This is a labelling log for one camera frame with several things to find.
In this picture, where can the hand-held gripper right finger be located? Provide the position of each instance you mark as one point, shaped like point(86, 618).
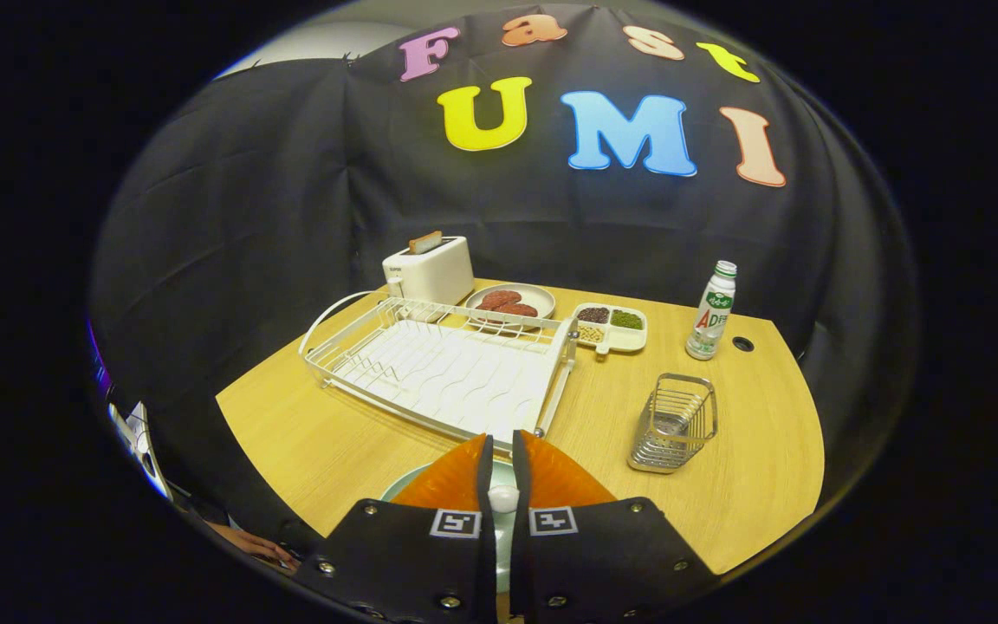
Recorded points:
point(518, 563)

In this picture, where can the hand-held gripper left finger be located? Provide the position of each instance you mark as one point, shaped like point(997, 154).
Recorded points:
point(486, 563)

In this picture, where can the pale green plate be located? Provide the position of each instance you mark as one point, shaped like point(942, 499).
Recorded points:
point(503, 555)

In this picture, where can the white divided dish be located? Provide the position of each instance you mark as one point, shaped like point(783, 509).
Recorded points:
point(629, 340)

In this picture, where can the beige round plate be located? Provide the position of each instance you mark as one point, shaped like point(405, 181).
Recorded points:
point(542, 299)

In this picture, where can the white drain tray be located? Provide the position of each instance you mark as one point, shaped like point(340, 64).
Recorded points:
point(464, 381)

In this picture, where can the pile of yellow soybeans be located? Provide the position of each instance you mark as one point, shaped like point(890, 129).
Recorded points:
point(591, 334)

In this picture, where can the brown steak piece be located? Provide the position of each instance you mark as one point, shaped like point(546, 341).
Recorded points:
point(499, 298)
point(521, 310)

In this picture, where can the pile of dark beans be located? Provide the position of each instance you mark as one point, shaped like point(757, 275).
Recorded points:
point(593, 315)

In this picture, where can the pile of green beans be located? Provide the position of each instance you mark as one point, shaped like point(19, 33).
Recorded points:
point(626, 320)

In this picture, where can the white toaster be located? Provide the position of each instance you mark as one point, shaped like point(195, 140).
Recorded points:
point(434, 273)

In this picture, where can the white drink bottle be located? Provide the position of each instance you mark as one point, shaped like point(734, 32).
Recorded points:
point(711, 321)

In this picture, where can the black table grommet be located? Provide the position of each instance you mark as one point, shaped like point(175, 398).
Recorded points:
point(743, 344)

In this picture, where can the brown toast slice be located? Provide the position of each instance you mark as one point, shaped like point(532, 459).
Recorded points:
point(425, 243)

